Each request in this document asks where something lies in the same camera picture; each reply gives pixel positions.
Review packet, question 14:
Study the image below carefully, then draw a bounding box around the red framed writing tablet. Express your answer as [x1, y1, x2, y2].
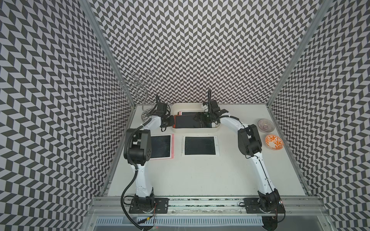
[173, 115, 213, 129]

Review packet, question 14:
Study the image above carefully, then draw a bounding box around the pink edged writing tablet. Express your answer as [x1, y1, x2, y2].
[151, 134, 174, 160]

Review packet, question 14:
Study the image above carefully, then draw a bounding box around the white framed writing tablet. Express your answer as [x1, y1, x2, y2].
[181, 136, 220, 156]

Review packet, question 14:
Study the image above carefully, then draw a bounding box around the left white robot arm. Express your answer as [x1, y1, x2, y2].
[123, 103, 174, 213]

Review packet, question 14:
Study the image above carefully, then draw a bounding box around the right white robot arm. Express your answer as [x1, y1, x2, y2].
[202, 100, 281, 214]

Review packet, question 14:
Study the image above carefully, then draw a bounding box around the cream storage box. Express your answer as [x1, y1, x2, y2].
[171, 103, 221, 133]

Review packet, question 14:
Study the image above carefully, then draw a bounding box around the pink tablet in box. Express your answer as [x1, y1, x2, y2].
[178, 111, 202, 116]

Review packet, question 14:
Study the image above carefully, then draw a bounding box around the clear glass bowl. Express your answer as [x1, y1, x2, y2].
[257, 119, 275, 133]

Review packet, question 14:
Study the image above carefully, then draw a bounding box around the orange patterned bowl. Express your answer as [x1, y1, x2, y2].
[265, 134, 284, 151]

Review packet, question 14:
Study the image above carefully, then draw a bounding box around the silver wire stand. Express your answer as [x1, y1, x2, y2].
[119, 71, 157, 122]

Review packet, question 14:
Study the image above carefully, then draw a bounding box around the black corrugated cable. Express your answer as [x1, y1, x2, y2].
[120, 129, 151, 231]

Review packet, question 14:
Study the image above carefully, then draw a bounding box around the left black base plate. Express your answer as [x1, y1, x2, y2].
[129, 197, 169, 214]

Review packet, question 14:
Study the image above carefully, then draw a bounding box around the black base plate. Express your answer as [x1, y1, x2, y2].
[243, 198, 286, 214]
[129, 197, 169, 214]

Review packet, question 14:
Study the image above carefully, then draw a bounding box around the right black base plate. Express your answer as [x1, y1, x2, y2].
[243, 198, 286, 214]

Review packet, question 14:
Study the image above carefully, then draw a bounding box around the aluminium front rail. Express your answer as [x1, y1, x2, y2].
[86, 195, 327, 217]

